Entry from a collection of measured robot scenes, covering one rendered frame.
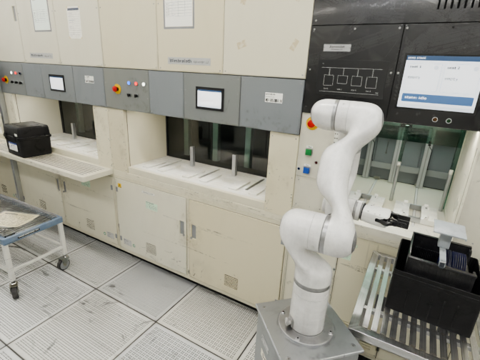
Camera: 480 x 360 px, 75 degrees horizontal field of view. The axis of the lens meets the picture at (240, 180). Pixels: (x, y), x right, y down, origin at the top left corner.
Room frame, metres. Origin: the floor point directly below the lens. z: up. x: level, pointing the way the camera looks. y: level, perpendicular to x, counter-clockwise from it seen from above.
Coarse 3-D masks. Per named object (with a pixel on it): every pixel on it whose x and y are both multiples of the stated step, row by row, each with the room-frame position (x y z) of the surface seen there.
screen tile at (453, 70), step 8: (448, 64) 1.35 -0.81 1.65; (456, 64) 1.34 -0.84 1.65; (464, 64) 1.33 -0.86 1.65; (448, 72) 1.35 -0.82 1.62; (456, 72) 1.33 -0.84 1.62; (464, 72) 1.32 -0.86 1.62; (472, 72) 1.31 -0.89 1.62; (472, 80) 1.31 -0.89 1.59; (440, 88) 1.36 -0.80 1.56; (448, 88) 1.34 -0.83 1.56; (456, 88) 1.33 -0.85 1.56; (464, 88) 1.32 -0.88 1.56; (472, 88) 1.30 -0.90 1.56
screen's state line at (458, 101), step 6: (402, 96) 1.42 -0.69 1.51; (408, 96) 1.41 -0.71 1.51; (414, 96) 1.40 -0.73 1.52; (420, 96) 1.39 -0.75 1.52; (426, 96) 1.38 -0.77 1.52; (432, 96) 1.37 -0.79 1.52; (438, 96) 1.36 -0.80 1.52; (444, 96) 1.34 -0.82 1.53; (450, 96) 1.33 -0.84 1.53; (456, 96) 1.32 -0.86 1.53; (426, 102) 1.37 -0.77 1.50; (432, 102) 1.36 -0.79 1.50; (438, 102) 1.35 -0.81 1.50; (444, 102) 1.34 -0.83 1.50; (450, 102) 1.33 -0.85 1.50; (456, 102) 1.32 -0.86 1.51; (462, 102) 1.31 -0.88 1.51; (468, 102) 1.30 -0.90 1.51
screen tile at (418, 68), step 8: (416, 64) 1.41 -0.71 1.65; (424, 64) 1.39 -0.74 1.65; (432, 64) 1.38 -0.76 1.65; (440, 64) 1.37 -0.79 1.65; (408, 72) 1.42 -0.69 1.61; (416, 72) 1.40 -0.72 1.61; (424, 72) 1.39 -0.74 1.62; (432, 72) 1.38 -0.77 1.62; (440, 72) 1.36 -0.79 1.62; (408, 80) 1.42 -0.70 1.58; (416, 80) 1.40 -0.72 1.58; (432, 80) 1.37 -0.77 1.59; (408, 88) 1.41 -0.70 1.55; (416, 88) 1.40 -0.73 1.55; (424, 88) 1.38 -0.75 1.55; (432, 88) 1.37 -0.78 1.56
